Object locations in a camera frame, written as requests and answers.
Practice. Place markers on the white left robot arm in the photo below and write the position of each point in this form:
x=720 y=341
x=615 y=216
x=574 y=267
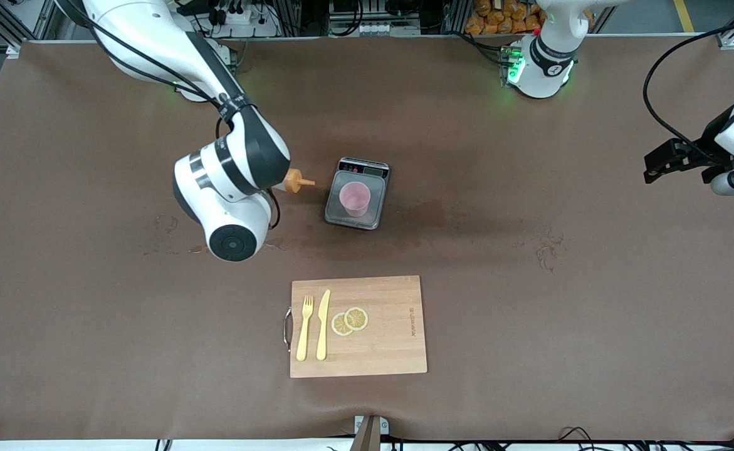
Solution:
x=551 y=56

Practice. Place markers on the squeeze bottle with orange cap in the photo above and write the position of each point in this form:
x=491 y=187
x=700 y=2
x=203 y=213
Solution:
x=296 y=181

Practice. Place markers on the yellow plastic knife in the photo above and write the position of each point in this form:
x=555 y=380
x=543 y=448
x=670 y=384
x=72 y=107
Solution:
x=323 y=332

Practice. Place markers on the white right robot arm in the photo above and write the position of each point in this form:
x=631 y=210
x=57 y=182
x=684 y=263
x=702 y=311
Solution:
x=153 y=37

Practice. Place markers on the pink plastic cup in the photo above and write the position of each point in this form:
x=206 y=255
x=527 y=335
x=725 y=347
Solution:
x=355 y=199

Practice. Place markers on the silver digital kitchen scale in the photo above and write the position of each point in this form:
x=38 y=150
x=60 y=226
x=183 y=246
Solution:
x=376 y=216

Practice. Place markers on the white power strip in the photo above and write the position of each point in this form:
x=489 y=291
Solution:
x=241 y=24

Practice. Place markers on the pile of orange objects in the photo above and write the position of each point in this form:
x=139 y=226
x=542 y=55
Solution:
x=495 y=15

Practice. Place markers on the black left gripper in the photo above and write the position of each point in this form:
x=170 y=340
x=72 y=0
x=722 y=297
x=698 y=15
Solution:
x=702 y=152

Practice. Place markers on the dried lemon slice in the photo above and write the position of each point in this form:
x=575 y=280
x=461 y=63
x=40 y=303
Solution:
x=358 y=317
x=340 y=326

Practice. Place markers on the metal table edge bracket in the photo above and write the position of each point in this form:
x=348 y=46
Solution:
x=370 y=432

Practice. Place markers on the yellow plastic fork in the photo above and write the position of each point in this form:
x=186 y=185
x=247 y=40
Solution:
x=304 y=332

